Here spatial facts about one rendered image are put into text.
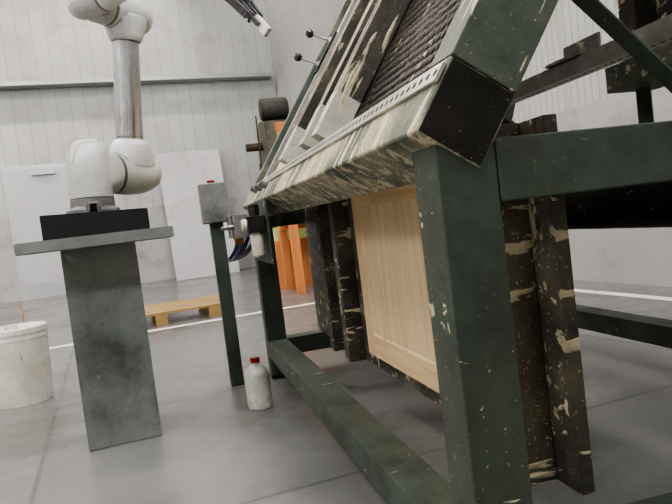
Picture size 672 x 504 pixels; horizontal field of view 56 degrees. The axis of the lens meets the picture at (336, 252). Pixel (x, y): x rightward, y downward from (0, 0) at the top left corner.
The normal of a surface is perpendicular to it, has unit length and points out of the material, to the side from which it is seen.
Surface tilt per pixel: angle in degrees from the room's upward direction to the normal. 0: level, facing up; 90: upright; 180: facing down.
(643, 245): 90
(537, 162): 90
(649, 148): 90
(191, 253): 76
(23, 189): 90
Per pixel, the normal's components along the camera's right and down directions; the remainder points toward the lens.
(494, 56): 0.25, 0.02
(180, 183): 0.31, -0.23
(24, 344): 0.63, 0.00
